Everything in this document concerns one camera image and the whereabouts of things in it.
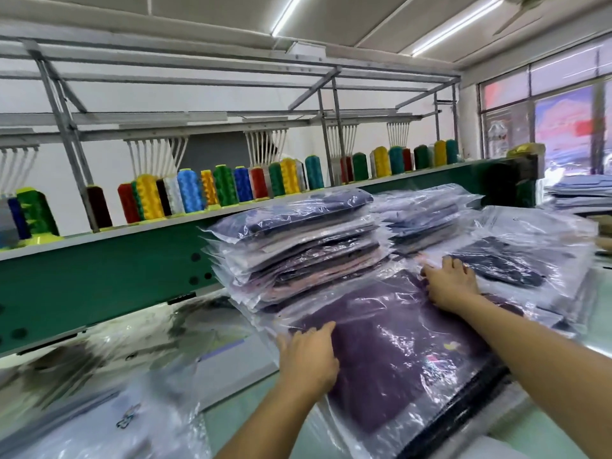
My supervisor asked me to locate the person's left hand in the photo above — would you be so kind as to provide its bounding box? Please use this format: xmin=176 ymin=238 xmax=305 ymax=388
xmin=275 ymin=320 xmax=342 ymax=404

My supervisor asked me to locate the person's right hand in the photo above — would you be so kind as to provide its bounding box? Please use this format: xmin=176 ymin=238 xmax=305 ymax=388
xmin=421 ymin=255 xmax=485 ymax=317

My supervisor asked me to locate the purple garment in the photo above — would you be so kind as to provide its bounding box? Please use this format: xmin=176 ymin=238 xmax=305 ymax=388
xmin=296 ymin=272 xmax=508 ymax=436

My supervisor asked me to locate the stack of bagged garments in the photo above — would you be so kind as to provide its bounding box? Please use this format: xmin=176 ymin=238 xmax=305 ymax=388
xmin=201 ymin=183 xmax=599 ymax=459

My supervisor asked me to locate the stack of plastic bags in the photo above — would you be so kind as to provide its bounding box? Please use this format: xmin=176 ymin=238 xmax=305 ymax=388
xmin=0 ymin=363 xmax=212 ymax=459

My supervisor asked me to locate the person's left forearm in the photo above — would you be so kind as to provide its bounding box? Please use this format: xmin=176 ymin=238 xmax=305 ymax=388
xmin=218 ymin=385 xmax=331 ymax=459

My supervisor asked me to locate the person's right forearm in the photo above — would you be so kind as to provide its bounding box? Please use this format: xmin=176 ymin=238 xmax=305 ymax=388
xmin=457 ymin=293 xmax=612 ymax=459

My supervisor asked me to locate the black machine head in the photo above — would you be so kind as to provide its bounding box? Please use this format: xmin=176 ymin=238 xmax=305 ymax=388
xmin=488 ymin=143 xmax=546 ymax=208

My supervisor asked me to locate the row of coloured thread spools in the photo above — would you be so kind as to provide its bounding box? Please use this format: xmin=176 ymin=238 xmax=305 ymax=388
xmin=0 ymin=138 xmax=462 ymax=249

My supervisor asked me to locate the window with red poster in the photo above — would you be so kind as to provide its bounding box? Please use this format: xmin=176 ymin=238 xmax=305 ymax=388
xmin=478 ymin=38 xmax=612 ymax=178

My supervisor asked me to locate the green machine beam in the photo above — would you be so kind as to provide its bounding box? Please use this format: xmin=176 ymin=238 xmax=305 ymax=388
xmin=0 ymin=157 xmax=537 ymax=358

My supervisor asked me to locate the ceiling light tube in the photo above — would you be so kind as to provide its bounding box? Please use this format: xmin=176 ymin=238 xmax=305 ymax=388
xmin=272 ymin=0 xmax=303 ymax=39
xmin=411 ymin=0 xmax=504 ymax=58

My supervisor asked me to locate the grey metal thread rack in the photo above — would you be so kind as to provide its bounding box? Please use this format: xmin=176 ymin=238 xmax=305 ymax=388
xmin=0 ymin=18 xmax=462 ymax=235

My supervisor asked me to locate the ceiling fan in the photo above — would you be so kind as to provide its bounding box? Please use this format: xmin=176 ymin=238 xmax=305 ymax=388
xmin=492 ymin=0 xmax=567 ymax=36

